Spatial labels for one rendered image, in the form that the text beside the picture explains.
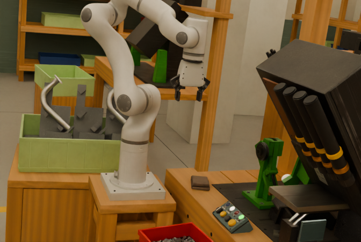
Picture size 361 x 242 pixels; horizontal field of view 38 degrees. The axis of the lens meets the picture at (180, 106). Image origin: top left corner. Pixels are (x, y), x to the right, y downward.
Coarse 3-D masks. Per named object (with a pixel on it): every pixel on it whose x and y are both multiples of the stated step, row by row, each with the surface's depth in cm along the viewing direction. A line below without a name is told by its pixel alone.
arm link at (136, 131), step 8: (144, 88) 215; (152, 88) 219; (152, 96) 216; (160, 96) 223; (152, 104) 217; (160, 104) 223; (144, 112) 217; (152, 112) 220; (128, 120) 222; (136, 120) 220; (144, 120) 220; (152, 120) 220; (128, 128) 216; (136, 128) 216; (144, 128) 217; (128, 136) 215; (136, 136) 215; (144, 136) 217; (136, 144) 216
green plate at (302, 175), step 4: (296, 164) 187; (300, 164) 186; (296, 168) 187; (300, 168) 186; (304, 168) 184; (292, 172) 189; (296, 172) 188; (300, 172) 186; (304, 172) 184; (292, 176) 189; (296, 176) 189; (300, 176) 186; (304, 176) 184; (296, 180) 190; (300, 180) 191; (304, 180) 184; (308, 180) 182; (304, 184) 184
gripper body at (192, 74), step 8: (184, 64) 200; (192, 64) 200; (200, 64) 202; (184, 72) 200; (192, 72) 201; (200, 72) 203; (176, 80) 205; (184, 80) 201; (192, 80) 202; (200, 80) 204
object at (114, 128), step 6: (114, 102) 282; (114, 108) 281; (108, 114) 280; (120, 114) 281; (108, 120) 279; (114, 120) 280; (126, 120) 281; (108, 126) 279; (114, 126) 280; (120, 126) 280; (108, 132) 278; (114, 132) 279; (120, 132) 280; (108, 138) 278; (114, 138) 273; (120, 138) 274
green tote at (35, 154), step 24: (24, 120) 279; (72, 120) 286; (24, 144) 242; (48, 144) 245; (72, 144) 248; (96, 144) 251; (24, 168) 244; (48, 168) 247; (72, 168) 250; (96, 168) 254
